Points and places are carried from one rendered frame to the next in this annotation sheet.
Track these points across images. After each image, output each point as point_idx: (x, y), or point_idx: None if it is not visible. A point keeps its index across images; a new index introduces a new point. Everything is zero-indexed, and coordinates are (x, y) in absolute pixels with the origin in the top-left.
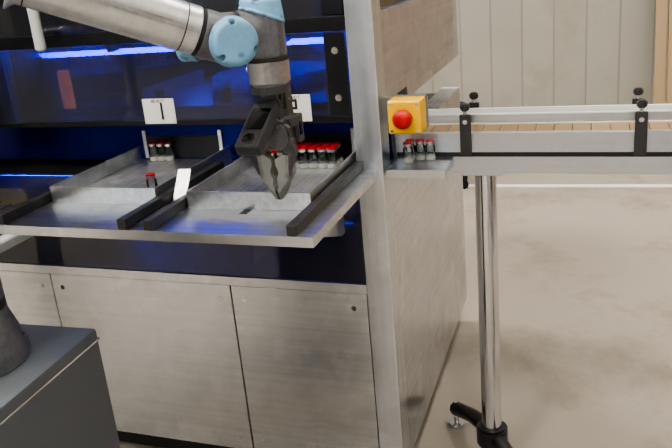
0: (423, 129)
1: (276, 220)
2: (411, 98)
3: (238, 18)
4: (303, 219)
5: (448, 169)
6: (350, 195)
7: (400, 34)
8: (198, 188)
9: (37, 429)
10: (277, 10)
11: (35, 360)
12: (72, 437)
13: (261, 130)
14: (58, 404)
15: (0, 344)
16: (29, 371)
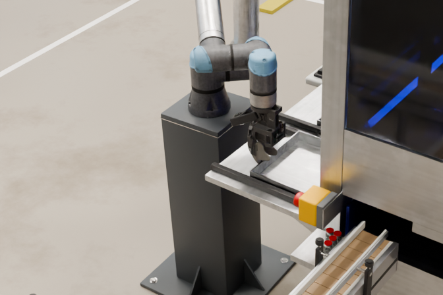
0: (302, 220)
1: (244, 166)
2: (310, 195)
3: (195, 50)
4: (220, 168)
5: (302, 263)
6: (267, 200)
7: (403, 174)
8: (310, 137)
9: (178, 136)
10: (252, 66)
11: (198, 119)
12: (194, 155)
13: (238, 116)
14: (190, 138)
15: (194, 103)
16: (189, 118)
